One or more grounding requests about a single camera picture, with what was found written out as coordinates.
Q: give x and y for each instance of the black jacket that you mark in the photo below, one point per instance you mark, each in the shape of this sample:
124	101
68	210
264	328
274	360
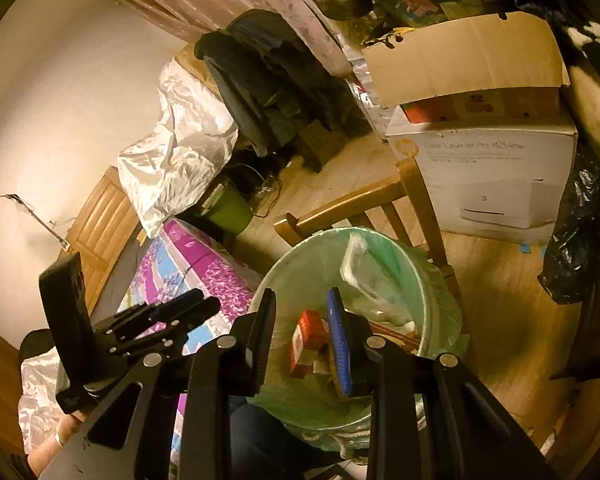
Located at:
290	60

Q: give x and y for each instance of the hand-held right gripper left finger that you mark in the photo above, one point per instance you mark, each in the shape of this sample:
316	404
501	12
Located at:
260	340

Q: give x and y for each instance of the red white packet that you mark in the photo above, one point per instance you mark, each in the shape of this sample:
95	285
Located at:
307	330

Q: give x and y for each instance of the clear plastic wrapper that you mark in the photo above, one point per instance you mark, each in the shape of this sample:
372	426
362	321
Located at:
360	270

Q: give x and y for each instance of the wooden chair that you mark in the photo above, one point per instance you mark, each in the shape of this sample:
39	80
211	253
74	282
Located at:
330	210

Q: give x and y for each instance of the black plastic bag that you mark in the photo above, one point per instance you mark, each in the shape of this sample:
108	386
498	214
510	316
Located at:
580	235

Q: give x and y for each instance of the floral striped bedspread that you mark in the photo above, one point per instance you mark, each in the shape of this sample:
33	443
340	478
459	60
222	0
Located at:
180	260

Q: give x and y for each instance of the green-lined trash bin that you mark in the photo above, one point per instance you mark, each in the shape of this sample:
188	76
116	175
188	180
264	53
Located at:
285	280

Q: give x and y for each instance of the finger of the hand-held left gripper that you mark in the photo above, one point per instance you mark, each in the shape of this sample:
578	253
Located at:
155	342
180	310

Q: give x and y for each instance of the brown cardboard box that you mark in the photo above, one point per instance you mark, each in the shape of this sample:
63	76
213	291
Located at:
455	55

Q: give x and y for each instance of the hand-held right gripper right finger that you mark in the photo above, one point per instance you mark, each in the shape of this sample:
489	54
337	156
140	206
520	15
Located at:
337	345

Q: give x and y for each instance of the orange printed carton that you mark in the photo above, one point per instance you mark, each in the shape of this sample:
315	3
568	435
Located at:
430	107

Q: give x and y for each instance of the black white patterned cloth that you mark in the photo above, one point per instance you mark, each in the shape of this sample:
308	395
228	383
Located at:
580	25

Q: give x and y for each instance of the person's leg dark trousers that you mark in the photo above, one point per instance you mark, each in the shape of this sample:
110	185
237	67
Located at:
265	440

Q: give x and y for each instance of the green plastic tub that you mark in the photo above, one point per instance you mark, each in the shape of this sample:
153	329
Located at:
227	210

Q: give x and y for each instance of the beige cushion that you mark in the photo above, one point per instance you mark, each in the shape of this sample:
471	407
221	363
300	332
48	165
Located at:
595	110

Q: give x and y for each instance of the wooden headboard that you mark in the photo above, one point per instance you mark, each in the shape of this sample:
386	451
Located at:
100	220

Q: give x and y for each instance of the white printer box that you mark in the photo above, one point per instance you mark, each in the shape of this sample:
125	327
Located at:
480	180

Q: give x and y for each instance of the grey mattress pad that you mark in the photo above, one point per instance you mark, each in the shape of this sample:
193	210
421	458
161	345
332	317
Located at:
115	275

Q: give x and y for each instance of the grey jacket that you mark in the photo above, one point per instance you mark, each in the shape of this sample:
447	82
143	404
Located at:
235	105

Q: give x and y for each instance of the tan cloth bundle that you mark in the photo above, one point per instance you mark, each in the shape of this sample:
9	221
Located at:
192	60

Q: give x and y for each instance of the person's left hand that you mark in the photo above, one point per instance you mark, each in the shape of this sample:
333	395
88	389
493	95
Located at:
67	427

